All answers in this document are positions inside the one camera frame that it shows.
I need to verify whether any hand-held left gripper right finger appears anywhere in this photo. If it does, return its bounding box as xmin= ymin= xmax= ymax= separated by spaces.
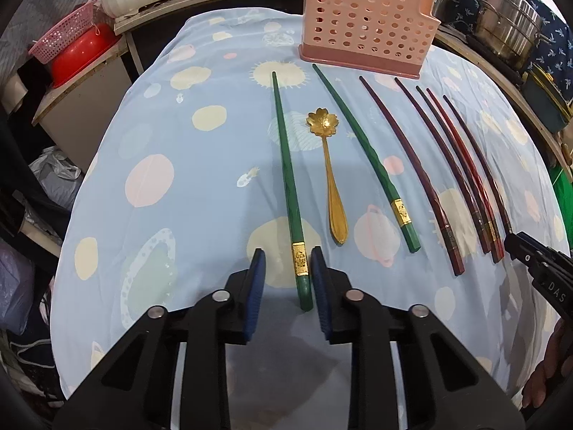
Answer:
xmin=310 ymin=246 xmax=525 ymax=430

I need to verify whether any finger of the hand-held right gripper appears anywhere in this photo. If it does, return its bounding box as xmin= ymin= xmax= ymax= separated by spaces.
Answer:
xmin=504 ymin=231 xmax=573 ymax=324

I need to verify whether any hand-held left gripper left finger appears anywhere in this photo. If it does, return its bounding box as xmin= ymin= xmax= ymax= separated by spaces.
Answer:
xmin=53 ymin=248 xmax=268 ymax=430

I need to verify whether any gold flower spoon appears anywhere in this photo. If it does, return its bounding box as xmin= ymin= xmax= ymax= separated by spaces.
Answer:
xmin=305 ymin=107 xmax=351 ymax=245

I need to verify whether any green chopstick with gold band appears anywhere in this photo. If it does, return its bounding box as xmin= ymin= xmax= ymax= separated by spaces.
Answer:
xmin=271 ymin=72 xmax=314 ymax=312
xmin=312 ymin=63 xmax=422 ymax=254

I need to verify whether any dark maroon chopstick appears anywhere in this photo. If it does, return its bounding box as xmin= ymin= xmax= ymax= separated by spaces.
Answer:
xmin=395 ymin=78 xmax=492 ymax=254
xmin=416 ymin=86 xmax=495 ymax=256
xmin=359 ymin=76 xmax=465 ymax=277
xmin=442 ymin=94 xmax=513 ymax=236

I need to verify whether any bright red chopstick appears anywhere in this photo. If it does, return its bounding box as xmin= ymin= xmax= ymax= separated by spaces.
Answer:
xmin=426 ymin=88 xmax=506 ymax=264

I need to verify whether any pink perforated utensil holder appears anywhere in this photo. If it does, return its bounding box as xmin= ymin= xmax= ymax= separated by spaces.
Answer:
xmin=299 ymin=0 xmax=440 ymax=77

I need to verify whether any green plastic bag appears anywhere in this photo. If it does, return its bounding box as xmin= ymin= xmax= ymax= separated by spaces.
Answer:
xmin=553 ymin=161 xmax=573 ymax=252

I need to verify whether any light blue printed tablecloth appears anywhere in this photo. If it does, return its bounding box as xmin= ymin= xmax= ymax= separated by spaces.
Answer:
xmin=49 ymin=6 xmax=573 ymax=399

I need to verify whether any stack of yellow green bowls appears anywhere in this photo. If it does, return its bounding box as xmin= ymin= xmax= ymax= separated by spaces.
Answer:
xmin=526 ymin=65 xmax=573 ymax=133

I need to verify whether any beige corner counter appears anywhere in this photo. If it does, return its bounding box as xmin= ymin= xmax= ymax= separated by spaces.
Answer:
xmin=434 ymin=27 xmax=573 ymax=175

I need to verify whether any black induction cooker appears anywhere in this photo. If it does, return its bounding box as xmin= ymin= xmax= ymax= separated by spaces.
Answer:
xmin=466 ymin=33 xmax=526 ymax=86

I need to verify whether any grey plastic bag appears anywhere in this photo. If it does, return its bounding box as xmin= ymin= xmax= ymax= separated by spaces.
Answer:
xmin=29 ymin=145 xmax=83 ymax=211

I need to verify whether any low beige cabinet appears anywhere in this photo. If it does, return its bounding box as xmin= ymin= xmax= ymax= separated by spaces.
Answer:
xmin=31 ymin=38 xmax=135 ymax=173

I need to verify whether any stainless steel steamer pot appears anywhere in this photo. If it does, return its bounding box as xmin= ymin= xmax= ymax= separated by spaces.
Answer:
xmin=473 ymin=0 xmax=549 ymax=72

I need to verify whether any wood grain counter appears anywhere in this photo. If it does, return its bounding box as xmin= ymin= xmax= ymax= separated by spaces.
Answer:
xmin=114 ymin=0 xmax=309 ymax=37

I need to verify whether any red plastic basin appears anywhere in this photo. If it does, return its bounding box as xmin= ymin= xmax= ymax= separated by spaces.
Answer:
xmin=50 ymin=24 xmax=121 ymax=87

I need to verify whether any pink plastic basket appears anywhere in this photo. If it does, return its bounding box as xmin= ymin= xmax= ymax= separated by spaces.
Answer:
xmin=29 ymin=2 xmax=101 ymax=64

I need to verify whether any grey striped cloth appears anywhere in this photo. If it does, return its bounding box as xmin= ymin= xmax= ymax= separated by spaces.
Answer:
xmin=0 ymin=0 xmax=108 ymax=113

